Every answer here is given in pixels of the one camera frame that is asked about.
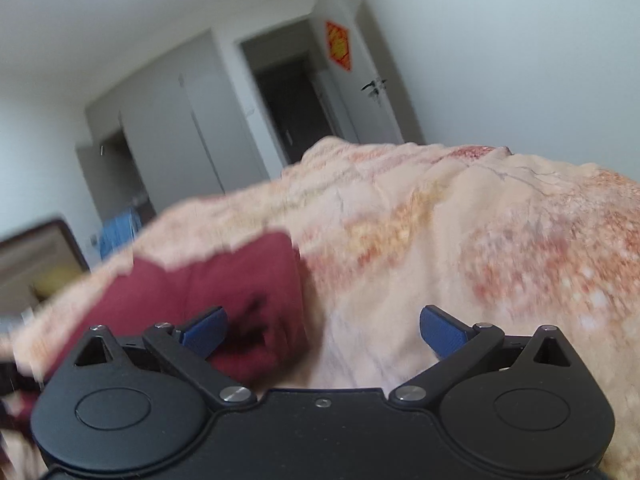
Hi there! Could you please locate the red diamond door decoration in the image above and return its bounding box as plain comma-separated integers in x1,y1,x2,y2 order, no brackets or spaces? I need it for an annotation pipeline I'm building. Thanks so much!
325,20,353,72

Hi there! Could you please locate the brown headboard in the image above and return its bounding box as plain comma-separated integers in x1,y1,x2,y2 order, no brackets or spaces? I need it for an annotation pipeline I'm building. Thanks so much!
0,217,92,319

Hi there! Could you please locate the blue cloth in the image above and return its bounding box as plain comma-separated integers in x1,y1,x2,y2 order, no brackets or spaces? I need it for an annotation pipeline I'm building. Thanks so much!
98,209,139,262

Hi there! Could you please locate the dark red sweater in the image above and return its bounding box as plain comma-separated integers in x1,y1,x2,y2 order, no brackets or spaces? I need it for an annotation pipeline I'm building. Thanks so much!
0,231,308,441

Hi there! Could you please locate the yellow pillow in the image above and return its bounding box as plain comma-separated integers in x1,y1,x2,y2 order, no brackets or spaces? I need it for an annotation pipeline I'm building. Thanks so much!
31,272,78,303

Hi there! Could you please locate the white door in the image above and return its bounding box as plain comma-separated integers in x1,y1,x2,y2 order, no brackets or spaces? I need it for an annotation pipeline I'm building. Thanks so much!
309,0,407,147

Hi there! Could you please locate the floral peach blanket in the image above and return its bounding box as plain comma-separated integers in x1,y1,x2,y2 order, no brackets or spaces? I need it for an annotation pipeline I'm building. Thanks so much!
0,136,640,480

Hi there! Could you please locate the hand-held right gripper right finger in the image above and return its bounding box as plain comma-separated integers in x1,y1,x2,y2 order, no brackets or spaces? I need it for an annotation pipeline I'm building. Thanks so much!
389,305,572,406

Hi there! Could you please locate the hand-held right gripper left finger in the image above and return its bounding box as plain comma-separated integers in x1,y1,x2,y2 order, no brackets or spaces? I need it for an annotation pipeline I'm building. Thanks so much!
72,306,257,406

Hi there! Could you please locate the grey wardrobe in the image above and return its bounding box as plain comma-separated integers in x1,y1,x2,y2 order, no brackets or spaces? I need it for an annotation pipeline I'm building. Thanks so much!
75,29,282,223

